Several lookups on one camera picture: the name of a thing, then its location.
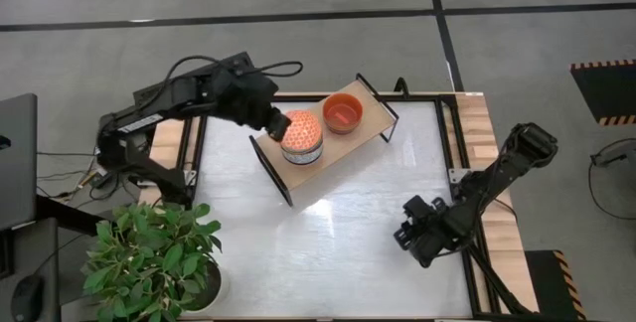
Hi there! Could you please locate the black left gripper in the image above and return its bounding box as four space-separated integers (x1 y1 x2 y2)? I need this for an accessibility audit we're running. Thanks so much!
213 66 293 143

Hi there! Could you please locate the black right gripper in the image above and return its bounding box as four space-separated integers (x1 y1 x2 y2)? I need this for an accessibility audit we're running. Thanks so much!
394 195 473 269

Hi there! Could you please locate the teal star pattern bowl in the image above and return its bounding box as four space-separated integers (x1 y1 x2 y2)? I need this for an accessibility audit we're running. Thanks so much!
280 108 324 157

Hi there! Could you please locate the blue diamond pattern bowl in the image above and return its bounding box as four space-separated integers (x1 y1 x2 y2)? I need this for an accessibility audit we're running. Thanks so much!
280 142 325 166

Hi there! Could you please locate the red-orange bowl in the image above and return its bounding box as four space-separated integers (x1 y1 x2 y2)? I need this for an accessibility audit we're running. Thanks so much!
321 91 365 136

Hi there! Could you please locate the black floor mat striped edge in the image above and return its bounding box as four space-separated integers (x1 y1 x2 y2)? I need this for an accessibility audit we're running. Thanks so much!
525 249 588 322
569 59 636 127

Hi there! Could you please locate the white plant pot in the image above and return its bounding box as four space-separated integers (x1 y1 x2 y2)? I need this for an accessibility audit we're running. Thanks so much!
176 259 232 319

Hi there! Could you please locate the green potted plant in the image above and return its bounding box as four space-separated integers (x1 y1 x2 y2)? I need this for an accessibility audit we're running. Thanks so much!
80 201 224 322

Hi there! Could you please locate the dark grey laptop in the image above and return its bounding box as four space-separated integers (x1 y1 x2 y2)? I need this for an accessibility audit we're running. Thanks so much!
0 92 39 233

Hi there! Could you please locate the black computer mouse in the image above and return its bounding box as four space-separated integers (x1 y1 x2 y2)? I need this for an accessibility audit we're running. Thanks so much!
10 274 45 322

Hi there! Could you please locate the wooden shelf black metal frame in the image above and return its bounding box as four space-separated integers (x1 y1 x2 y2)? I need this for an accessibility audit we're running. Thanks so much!
247 73 400 208

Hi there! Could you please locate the black metal table frame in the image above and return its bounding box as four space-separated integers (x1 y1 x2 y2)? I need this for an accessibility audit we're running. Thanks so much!
138 90 543 322

